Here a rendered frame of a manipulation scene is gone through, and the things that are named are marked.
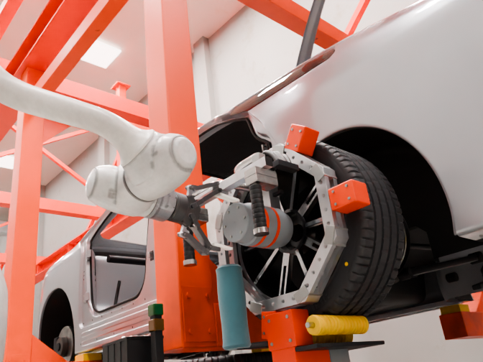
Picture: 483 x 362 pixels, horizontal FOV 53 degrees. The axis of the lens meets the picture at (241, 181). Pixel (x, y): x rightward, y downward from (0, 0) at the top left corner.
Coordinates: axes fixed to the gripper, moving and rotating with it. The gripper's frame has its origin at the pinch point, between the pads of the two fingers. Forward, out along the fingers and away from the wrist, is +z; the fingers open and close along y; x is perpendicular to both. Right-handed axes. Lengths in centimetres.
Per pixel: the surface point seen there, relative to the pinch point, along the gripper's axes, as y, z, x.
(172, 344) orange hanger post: -36, 23, 52
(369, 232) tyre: 5.3, 39.1, -18.1
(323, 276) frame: -9.0, 33.9, -5.9
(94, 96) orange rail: 179, 84, 356
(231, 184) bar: 15.3, 8.3, 12.1
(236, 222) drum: 4.6, 13.6, 14.0
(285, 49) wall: 386, 363, 379
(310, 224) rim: 9.1, 38.3, 4.8
